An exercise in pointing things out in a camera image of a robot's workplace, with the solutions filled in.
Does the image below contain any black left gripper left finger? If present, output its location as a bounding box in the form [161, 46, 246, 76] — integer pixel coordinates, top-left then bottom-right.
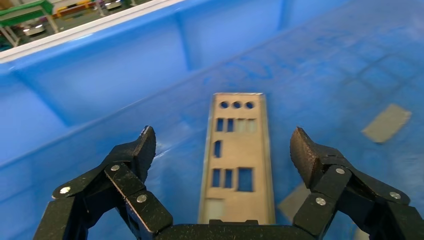
[33, 125, 174, 240]

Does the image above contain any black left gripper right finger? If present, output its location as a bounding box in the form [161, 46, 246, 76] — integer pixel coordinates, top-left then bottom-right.
[289, 126, 424, 240]

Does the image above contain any silver metal io shield plate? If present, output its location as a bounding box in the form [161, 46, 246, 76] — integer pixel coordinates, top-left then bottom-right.
[197, 92, 276, 225]

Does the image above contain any blue plastic tray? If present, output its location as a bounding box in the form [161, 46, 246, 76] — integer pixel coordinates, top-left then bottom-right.
[0, 0, 424, 240]

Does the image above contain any grey tape patch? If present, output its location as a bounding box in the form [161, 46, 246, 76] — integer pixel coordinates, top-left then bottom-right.
[361, 103, 413, 144]
[277, 182, 312, 223]

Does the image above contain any green workbench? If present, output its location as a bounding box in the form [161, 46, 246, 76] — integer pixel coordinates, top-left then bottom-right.
[0, 0, 60, 48]

